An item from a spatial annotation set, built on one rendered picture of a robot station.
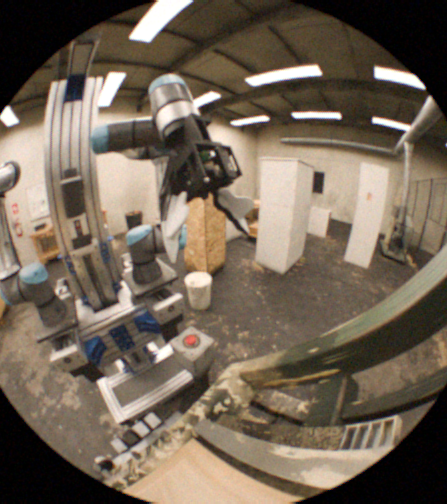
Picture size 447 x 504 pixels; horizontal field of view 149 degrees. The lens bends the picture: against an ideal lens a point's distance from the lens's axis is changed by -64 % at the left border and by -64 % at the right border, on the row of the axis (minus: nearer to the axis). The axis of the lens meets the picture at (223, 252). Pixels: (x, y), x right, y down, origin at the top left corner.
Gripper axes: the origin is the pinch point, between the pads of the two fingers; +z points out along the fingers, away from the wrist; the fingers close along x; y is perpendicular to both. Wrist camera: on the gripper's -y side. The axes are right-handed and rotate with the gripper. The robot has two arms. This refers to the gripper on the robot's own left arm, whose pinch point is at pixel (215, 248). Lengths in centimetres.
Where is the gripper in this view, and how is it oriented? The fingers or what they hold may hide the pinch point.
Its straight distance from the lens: 26.5
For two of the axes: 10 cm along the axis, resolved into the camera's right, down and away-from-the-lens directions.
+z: 3.3, 9.4, 0.8
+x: 7.1, -3.1, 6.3
